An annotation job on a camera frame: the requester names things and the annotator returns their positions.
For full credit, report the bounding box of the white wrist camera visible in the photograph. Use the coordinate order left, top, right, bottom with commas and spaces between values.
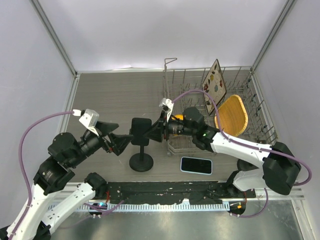
159, 98, 174, 123
72, 109, 100, 136

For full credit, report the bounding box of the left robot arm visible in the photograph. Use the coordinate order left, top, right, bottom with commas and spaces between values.
0, 121, 134, 240

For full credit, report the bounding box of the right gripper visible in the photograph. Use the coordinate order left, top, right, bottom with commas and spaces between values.
144, 110, 196, 143

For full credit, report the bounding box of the black phone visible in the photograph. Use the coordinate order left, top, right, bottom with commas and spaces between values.
130, 117, 152, 147

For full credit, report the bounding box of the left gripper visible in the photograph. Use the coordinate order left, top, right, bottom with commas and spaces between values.
70, 119, 135, 166

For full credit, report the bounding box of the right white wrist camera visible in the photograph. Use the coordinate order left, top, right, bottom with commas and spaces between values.
159, 98, 174, 123

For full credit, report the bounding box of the black phone stand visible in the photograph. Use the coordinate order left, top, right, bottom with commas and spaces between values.
237, 159, 254, 171
128, 127, 154, 173

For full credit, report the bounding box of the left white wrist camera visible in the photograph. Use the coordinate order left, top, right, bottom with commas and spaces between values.
72, 109, 100, 136

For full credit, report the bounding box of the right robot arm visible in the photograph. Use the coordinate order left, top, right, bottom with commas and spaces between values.
143, 107, 302, 198

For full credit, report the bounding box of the grey wire dish rack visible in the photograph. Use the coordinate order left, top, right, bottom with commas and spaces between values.
162, 57, 279, 158

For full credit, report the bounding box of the phone in light blue case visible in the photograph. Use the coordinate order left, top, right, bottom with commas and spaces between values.
180, 156, 213, 175

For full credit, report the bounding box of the floral square plate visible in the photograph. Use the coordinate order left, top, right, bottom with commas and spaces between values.
202, 59, 227, 106

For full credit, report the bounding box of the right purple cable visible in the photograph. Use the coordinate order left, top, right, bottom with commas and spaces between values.
171, 89, 313, 218

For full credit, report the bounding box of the white cable duct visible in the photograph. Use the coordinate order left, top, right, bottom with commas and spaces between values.
49, 202, 231, 213

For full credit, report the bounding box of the yellow bowl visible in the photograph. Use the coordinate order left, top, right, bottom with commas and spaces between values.
171, 114, 185, 136

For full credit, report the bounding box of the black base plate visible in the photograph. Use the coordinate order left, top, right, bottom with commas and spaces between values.
103, 181, 256, 205

